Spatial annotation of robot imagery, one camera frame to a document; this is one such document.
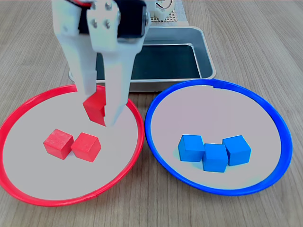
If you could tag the red wooden cube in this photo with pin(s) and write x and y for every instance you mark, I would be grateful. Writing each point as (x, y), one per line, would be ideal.
(56, 144)
(86, 147)
(94, 108)

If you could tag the blue wooden cube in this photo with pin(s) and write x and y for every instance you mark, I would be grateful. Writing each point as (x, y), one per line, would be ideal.
(236, 151)
(214, 158)
(190, 149)

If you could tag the steel tray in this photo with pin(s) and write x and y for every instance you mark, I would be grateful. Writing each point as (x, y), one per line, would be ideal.
(165, 86)

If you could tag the black tray mat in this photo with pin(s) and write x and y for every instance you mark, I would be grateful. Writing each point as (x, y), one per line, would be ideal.
(165, 63)

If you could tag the red-rimmed white plate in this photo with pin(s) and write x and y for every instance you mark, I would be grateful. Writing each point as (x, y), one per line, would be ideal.
(71, 184)

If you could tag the blue-rimmed white plate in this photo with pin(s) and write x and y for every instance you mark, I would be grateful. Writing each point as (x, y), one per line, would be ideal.
(248, 118)

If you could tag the pale perforated base plate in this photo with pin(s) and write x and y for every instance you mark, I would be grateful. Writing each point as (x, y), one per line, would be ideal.
(174, 18)

